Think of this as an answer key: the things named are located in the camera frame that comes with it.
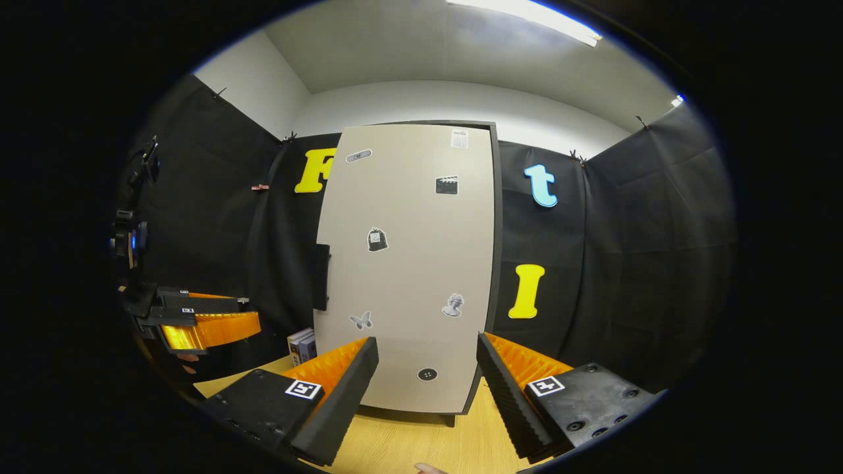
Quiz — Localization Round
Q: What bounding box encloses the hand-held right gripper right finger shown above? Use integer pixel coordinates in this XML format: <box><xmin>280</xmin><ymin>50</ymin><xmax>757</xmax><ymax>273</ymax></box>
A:
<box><xmin>476</xmin><ymin>332</ymin><xmax>660</xmax><ymax>462</ymax></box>

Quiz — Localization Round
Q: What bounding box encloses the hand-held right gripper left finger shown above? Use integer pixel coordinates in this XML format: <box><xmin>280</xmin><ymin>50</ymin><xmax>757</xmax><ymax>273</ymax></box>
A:
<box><xmin>200</xmin><ymin>337</ymin><xmax>380</xmax><ymax>467</ymax></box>

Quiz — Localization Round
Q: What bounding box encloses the black door handle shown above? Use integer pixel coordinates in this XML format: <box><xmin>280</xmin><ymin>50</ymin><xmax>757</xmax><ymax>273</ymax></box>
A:
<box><xmin>312</xmin><ymin>243</ymin><xmax>332</xmax><ymax>312</ymax></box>

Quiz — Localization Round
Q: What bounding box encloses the dark grey cabinet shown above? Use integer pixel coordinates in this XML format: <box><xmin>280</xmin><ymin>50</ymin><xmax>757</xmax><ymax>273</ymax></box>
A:
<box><xmin>312</xmin><ymin>119</ymin><xmax>505</xmax><ymax>428</ymax></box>

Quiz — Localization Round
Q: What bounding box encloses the cream spine book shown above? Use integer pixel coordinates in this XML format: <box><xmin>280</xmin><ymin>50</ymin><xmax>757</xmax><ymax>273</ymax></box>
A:
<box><xmin>287</xmin><ymin>327</ymin><xmax>314</xmax><ymax>368</ymax></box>

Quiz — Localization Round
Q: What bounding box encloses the black backdrop cloth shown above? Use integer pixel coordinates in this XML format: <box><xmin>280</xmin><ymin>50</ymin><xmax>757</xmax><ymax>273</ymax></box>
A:
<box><xmin>115</xmin><ymin>72</ymin><xmax>738</xmax><ymax>397</ymax></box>

